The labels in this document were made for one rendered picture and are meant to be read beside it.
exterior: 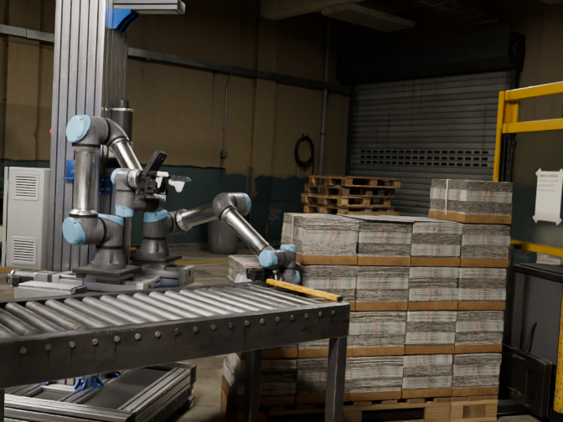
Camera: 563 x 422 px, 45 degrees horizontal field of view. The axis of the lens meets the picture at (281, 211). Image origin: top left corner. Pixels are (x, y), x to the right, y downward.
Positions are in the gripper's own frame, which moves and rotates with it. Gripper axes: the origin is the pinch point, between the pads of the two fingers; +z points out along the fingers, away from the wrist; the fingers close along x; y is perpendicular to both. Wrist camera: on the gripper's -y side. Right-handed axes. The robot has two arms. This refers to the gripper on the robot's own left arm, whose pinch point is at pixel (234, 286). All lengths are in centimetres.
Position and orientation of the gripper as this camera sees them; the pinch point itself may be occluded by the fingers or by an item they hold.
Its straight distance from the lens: 296.2
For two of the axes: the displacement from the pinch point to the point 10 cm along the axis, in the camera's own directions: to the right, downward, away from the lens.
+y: 0.6, -10.0, -0.5
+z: -7.7, -0.1, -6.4
